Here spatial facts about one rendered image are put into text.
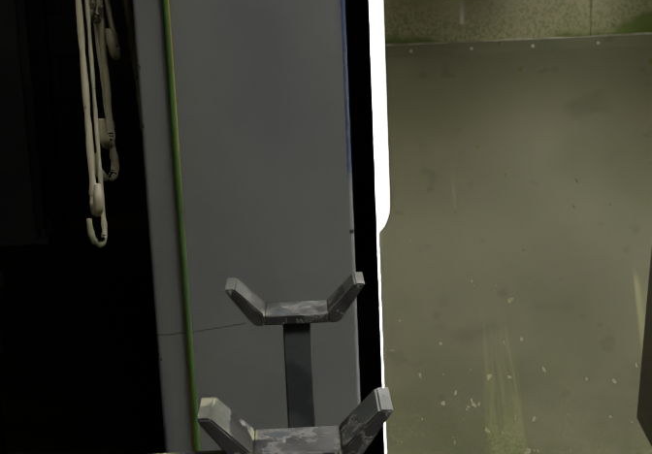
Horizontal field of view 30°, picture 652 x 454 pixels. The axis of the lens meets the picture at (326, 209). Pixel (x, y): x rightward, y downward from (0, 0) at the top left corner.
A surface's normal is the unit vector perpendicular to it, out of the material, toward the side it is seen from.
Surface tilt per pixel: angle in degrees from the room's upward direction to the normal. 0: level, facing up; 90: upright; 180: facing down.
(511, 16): 90
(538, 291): 57
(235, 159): 90
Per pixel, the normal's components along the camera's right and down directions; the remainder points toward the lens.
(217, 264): 0.03, 0.19
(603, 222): 0.00, -0.37
